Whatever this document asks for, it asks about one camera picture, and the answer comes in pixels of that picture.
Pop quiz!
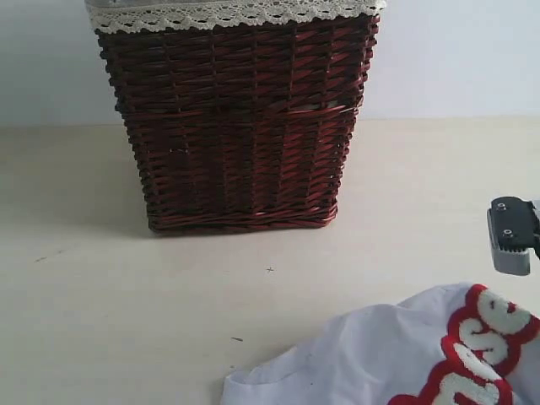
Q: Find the white t-shirt red lettering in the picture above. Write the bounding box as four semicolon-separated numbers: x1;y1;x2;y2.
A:
221;283;539;404

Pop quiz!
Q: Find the dark red wicker basket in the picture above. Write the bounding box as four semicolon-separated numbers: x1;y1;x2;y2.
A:
98;14;380;234

